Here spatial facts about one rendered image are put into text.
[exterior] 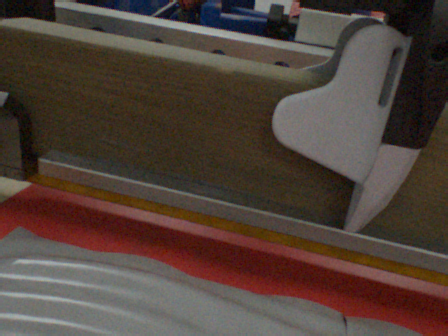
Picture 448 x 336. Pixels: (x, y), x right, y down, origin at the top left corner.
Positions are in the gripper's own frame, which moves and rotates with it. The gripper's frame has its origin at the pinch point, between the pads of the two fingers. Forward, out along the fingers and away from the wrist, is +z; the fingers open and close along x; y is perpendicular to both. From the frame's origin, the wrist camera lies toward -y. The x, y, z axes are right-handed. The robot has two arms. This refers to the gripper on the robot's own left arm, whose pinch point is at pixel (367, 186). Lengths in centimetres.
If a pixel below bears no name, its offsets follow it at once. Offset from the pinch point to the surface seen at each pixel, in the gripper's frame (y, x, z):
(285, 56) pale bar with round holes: 6.7, -21.5, -2.5
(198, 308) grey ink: 6.9, 6.6, 4.7
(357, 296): -0.7, 2.3, 5.3
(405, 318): -3.0, 3.0, 5.3
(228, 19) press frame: 23, -68, 0
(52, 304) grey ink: 12.8, 8.6, 4.6
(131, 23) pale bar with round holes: 23.4, -21.5, -2.9
